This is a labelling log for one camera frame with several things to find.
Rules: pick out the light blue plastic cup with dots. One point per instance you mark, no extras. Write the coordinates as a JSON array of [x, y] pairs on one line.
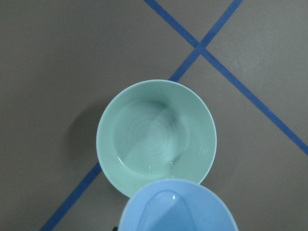
[[176, 205]]

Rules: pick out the brown paper table cover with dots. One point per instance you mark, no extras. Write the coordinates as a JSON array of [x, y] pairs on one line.
[[62, 62]]

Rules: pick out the mint green bowl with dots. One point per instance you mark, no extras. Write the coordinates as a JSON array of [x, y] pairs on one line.
[[154, 130]]

